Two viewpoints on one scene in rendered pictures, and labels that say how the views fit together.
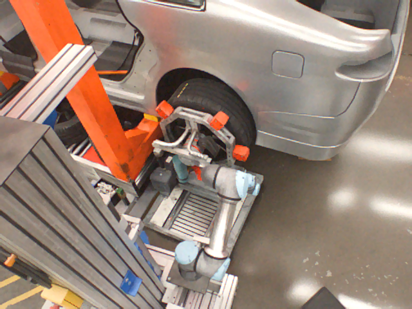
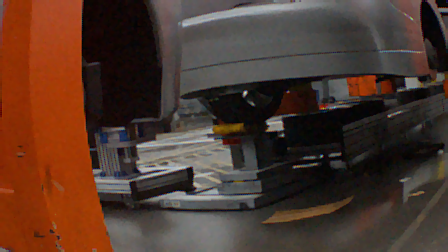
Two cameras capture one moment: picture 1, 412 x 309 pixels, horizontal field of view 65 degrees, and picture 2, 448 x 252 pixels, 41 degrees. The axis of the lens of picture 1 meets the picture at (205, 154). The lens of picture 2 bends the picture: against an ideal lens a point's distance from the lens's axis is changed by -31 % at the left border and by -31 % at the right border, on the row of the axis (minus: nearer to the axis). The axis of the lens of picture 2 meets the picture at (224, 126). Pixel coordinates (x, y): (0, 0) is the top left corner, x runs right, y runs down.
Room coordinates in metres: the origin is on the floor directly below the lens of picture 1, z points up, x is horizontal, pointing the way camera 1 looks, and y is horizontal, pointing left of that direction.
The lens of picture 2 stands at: (1.99, -5.61, 0.82)
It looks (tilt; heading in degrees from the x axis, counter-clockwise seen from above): 3 degrees down; 95
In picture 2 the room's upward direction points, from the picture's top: 8 degrees counter-clockwise
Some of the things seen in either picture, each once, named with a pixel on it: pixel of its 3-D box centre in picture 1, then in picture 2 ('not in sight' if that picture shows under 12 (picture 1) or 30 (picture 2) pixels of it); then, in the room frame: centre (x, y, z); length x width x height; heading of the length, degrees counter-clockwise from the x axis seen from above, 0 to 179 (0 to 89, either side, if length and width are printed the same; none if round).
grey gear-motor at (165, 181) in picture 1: (172, 172); (269, 156); (1.71, 0.32, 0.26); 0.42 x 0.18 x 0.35; 146
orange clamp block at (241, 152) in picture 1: (240, 152); not in sight; (1.32, -0.23, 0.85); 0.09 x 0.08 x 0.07; 56
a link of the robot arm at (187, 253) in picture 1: (188, 255); not in sight; (0.64, 0.17, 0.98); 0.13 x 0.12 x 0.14; 58
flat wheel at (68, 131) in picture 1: (67, 114); (359, 114); (2.57, 1.31, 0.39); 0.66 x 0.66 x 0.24
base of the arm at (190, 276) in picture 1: (190, 263); not in sight; (0.64, 0.18, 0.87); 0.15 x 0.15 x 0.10
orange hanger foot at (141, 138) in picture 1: (144, 128); (282, 90); (1.87, 0.45, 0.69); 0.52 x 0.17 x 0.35; 146
